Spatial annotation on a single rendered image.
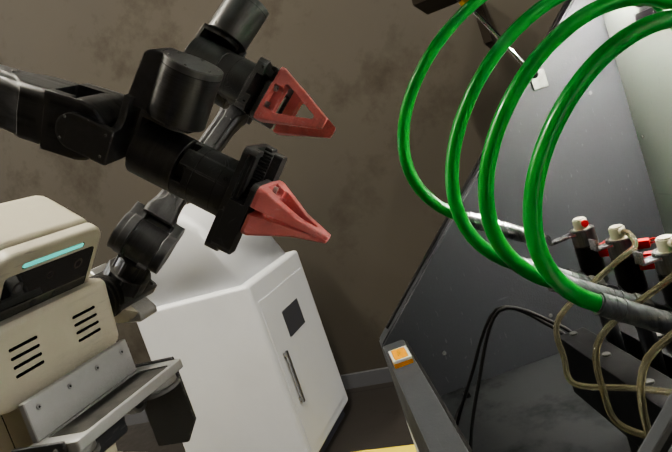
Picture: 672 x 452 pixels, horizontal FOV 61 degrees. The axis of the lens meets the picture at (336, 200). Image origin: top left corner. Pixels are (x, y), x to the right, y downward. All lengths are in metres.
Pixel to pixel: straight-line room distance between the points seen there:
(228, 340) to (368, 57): 1.49
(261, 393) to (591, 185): 1.82
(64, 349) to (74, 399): 0.08
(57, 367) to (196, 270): 1.56
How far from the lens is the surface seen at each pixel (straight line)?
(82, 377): 1.03
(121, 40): 3.57
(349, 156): 2.95
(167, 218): 1.11
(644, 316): 0.50
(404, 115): 0.66
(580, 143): 1.08
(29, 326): 1.00
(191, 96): 0.53
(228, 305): 2.47
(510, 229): 0.70
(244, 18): 0.76
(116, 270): 1.16
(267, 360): 2.49
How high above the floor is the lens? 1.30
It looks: 5 degrees down
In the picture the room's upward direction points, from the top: 19 degrees counter-clockwise
